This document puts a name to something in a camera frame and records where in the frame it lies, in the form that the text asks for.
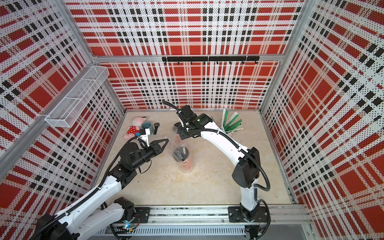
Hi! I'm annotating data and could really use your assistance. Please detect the clear plastic carrier bag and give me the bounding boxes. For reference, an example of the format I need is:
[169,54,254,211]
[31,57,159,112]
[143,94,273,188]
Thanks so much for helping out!
[171,123,194,173]

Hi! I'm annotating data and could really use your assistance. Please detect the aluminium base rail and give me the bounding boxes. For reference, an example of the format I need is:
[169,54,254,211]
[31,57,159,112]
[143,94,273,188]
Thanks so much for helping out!
[114,204,316,240]

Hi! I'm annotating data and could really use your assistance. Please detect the pink plush pig toy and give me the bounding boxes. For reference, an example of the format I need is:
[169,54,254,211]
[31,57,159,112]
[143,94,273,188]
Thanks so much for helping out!
[124,117,146,140]

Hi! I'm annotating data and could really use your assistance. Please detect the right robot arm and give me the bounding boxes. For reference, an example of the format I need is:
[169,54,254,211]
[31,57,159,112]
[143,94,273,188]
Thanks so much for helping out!
[176,105,271,222]

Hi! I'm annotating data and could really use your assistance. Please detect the teal ceramic cup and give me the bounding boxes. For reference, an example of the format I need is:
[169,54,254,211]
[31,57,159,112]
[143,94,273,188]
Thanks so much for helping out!
[142,122,155,135]

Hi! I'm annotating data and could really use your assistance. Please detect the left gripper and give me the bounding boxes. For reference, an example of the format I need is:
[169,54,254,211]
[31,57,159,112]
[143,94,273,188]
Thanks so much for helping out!
[131,138,169,170]

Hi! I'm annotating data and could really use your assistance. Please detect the green white wrapped straws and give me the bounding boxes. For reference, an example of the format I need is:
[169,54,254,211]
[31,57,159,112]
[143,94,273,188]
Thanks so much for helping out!
[213,109,243,136]

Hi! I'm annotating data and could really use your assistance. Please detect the black wristwatch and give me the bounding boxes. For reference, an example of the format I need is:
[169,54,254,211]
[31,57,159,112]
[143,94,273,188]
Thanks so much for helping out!
[154,123,160,135]

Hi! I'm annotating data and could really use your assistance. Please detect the white wire mesh basket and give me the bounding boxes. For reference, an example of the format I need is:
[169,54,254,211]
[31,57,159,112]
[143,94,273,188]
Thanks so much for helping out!
[45,66,109,128]

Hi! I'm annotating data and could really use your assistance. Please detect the black wall hook rail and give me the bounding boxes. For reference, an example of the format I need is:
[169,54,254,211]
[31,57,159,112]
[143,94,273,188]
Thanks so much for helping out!
[162,56,260,64]

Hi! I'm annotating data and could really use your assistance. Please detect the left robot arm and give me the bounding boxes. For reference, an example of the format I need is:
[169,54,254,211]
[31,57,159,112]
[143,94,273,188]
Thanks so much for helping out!
[30,138,169,240]

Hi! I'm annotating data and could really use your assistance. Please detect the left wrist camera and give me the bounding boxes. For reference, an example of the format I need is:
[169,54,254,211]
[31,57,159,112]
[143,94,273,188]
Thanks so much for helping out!
[136,129,150,148]

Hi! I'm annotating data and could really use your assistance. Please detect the red milk tea cup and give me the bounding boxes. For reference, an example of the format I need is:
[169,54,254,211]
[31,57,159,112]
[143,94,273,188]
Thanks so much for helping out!
[172,146,194,173]
[172,126,181,143]

